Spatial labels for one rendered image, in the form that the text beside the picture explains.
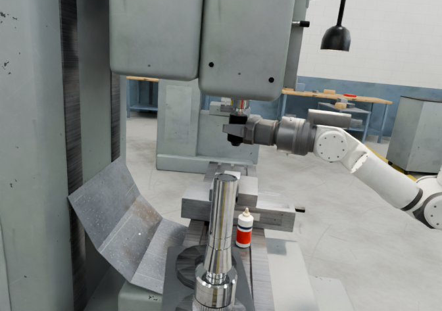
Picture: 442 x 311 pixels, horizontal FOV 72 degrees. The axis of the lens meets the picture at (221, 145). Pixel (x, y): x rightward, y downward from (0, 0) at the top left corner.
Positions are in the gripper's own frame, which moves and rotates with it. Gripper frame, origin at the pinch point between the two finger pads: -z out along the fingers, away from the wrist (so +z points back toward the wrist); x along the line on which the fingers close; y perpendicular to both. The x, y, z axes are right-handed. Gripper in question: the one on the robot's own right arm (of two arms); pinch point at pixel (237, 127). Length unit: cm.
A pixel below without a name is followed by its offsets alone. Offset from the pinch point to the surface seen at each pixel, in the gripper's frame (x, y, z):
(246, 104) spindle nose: 1.4, -6.4, 2.0
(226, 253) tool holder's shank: 47.6, 3.3, 12.6
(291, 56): -0.8, -18.5, 11.0
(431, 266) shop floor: -174, 123, 120
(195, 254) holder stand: 36.8, 12.6, 4.9
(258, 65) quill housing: 8.9, -15.9, 5.6
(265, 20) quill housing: 8.9, -24.7, 6.0
